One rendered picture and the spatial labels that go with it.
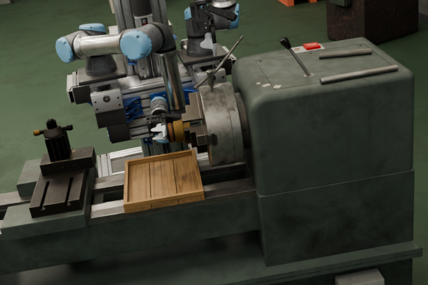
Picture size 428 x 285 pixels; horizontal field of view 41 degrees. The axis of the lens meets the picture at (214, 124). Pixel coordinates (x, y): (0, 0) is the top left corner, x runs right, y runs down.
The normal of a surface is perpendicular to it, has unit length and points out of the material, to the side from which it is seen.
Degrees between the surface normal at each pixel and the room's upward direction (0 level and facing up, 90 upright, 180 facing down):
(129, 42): 89
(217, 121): 62
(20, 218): 0
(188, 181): 0
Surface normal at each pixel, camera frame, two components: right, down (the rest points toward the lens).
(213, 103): -0.03, -0.49
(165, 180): -0.12, -0.90
